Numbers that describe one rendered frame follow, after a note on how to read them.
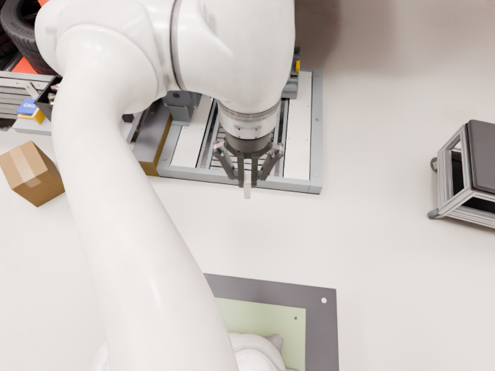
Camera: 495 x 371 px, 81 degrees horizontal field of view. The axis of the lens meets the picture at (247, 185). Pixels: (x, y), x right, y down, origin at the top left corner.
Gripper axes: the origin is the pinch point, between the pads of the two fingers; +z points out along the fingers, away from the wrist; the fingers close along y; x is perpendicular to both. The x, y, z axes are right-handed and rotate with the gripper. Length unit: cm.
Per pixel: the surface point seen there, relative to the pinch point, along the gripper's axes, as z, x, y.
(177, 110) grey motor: 55, 74, -38
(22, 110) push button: 23, 42, -82
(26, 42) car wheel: 22, 79, -96
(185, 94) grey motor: 38, 68, -30
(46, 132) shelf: 27, 35, -73
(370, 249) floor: 70, 10, 54
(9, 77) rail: 32, 69, -106
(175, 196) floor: 71, 34, -36
